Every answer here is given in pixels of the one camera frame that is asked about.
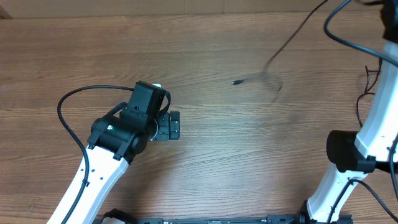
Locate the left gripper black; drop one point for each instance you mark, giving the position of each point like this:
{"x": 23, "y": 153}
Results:
{"x": 165, "y": 132}

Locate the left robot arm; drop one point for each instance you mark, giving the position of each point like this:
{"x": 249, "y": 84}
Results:
{"x": 115, "y": 140}

